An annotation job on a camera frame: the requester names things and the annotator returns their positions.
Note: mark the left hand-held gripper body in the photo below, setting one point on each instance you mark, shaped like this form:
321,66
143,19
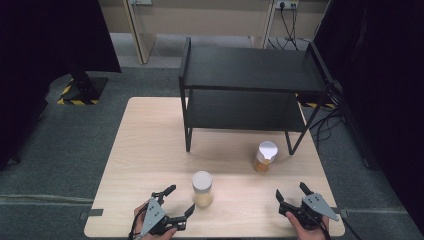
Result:
154,215

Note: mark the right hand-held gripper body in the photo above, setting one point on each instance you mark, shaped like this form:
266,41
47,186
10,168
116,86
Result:
318,206

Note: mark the jar with round white lid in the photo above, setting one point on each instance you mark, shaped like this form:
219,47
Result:
202,186

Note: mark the jar with white spout lid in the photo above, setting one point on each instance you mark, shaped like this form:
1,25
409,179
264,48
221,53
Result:
266,151

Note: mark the black two-tier shelf rack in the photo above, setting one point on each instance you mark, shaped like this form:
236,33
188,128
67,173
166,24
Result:
250,66

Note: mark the person's left hand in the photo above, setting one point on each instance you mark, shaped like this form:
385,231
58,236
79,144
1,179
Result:
138,216

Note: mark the person's right hand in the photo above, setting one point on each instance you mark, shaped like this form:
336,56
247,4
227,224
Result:
300,231

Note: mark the grey tape strip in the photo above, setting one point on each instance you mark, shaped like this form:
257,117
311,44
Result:
91,213
340,210

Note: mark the striped stand base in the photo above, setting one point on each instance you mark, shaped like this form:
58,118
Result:
315,105

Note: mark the dark curtain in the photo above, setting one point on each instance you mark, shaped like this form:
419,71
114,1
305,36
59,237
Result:
40,66
383,83

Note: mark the black stand with striped base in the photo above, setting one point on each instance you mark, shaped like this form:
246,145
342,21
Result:
81,86

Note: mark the white wall socket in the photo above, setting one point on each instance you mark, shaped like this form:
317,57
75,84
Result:
286,3

